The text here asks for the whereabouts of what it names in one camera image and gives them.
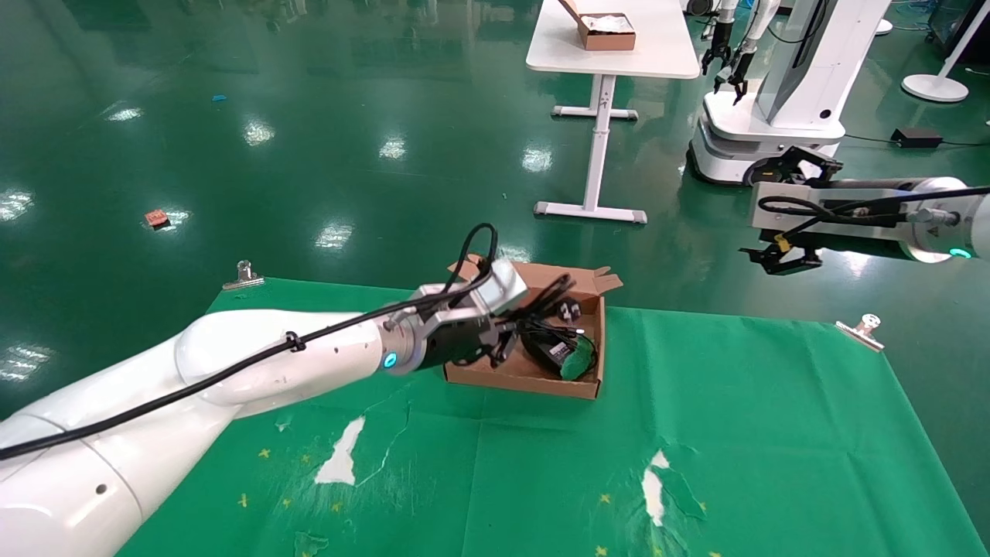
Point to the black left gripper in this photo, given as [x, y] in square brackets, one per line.
[464, 344]

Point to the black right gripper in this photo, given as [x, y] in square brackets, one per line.
[843, 242]

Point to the dark cabinet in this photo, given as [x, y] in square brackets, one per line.
[945, 31]

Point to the black power adapter brick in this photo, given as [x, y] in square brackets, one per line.
[916, 139]

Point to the white standing table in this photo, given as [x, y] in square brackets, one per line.
[665, 46]

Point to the white pole floor stand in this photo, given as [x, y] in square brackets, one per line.
[934, 89]

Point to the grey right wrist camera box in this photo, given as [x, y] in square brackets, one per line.
[773, 222]

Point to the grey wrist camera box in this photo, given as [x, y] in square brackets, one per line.
[773, 222]
[503, 290]

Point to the small red floor object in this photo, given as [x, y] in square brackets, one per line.
[157, 219]

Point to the white wheeled robot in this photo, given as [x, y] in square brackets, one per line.
[773, 124]

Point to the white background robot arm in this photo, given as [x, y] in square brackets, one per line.
[721, 35]
[742, 66]

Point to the silver metal cloth clip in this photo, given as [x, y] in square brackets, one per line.
[860, 333]
[244, 275]

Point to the torn green cloth scrap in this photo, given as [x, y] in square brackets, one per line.
[578, 365]

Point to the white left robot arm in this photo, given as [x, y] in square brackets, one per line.
[232, 363]

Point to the open brown cardboard box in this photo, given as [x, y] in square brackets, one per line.
[541, 384]

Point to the green table cloth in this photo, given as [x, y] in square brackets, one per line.
[503, 480]

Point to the small brown cardboard box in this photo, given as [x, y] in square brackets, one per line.
[607, 40]

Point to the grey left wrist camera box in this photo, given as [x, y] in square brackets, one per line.
[503, 290]

